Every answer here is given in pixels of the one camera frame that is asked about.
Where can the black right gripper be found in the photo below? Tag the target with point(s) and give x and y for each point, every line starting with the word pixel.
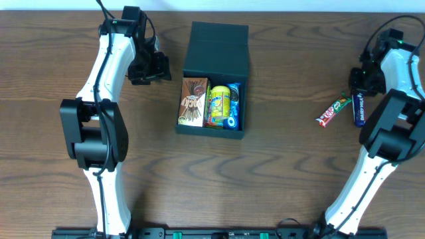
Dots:
pixel 360 85

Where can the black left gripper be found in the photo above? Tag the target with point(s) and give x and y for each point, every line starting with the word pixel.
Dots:
pixel 146 74

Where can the purple Dairy Milk bar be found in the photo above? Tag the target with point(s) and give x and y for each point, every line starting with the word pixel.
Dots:
pixel 358 109

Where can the red KitKat bar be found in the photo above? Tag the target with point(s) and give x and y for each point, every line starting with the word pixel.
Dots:
pixel 333 110

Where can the brown Pocky box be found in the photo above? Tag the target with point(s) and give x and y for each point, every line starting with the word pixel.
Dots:
pixel 193 102

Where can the black fabric storage box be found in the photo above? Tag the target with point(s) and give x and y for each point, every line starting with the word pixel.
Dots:
pixel 220 53

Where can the yellow candy jar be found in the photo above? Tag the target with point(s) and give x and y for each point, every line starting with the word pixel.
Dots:
pixel 220 102

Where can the blue Oreo pack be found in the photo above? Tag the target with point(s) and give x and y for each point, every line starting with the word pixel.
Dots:
pixel 232 122

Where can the green gummy worms bag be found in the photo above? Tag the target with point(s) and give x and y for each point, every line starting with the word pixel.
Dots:
pixel 209 121

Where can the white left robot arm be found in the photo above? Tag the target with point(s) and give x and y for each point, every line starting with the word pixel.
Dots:
pixel 94 129

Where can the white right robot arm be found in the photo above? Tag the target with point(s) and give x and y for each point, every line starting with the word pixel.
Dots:
pixel 392 134

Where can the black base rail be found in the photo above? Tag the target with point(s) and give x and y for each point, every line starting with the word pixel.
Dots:
pixel 161 233

